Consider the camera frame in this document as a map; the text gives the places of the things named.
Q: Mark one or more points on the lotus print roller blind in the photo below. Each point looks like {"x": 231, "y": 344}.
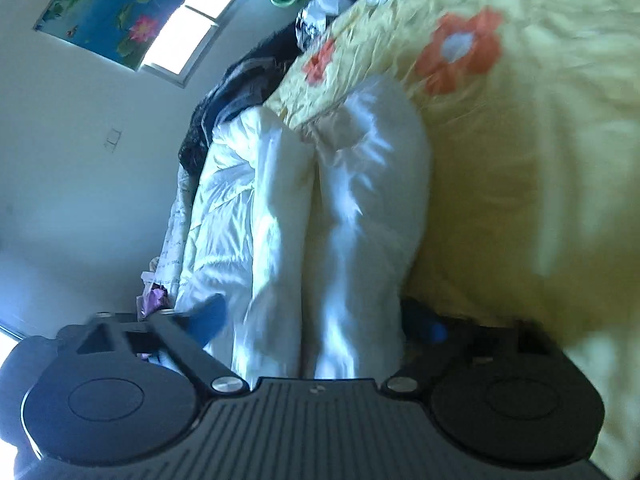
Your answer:
{"x": 110, "y": 5}

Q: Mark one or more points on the purple cloth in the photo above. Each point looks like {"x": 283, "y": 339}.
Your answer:
{"x": 152, "y": 300}

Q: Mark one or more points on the crumpled patterned cloth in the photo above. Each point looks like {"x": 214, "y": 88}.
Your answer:
{"x": 317, "y": 20}

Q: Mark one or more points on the pale printed sheet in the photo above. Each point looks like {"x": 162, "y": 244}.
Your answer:
{"x": 172, "y": 245}

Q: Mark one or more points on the yellow floral bedsheet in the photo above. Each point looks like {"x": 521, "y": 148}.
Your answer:
{"x": 525, "y": 170}

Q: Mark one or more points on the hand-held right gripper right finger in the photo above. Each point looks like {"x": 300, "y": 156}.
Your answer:
{"x": 425, "y": 327}

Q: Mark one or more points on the window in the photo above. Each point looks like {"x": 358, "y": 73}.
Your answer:
{"x": 185, "y": 35}

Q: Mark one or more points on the white quilt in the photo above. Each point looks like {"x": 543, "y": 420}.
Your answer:
{"x": 225, "y": 220}

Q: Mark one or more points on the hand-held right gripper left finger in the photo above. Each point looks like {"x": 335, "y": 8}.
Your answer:
{"x": 210, "y": 317}

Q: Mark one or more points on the pile of dark clothes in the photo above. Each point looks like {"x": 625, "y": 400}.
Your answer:
{"x": 225, "y": 95}

